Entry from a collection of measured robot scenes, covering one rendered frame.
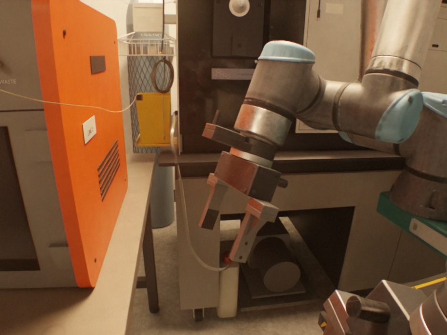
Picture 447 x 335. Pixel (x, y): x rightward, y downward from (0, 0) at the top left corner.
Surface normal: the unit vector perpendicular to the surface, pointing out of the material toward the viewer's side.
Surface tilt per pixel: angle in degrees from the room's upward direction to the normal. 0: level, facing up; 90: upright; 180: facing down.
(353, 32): 90
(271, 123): 78
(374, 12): 100
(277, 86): 72
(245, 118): 66
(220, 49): 90
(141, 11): 90
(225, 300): 90
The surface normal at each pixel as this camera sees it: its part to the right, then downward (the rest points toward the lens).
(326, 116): -0.73, 0.55
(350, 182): 0.15, 0.34
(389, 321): -0.90, -0.35
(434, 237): -0.96, 0.07
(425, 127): -0.82, 0.04
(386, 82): -0.52, -0.07
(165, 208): 0.63, 0.28
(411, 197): -0.81, -0.18
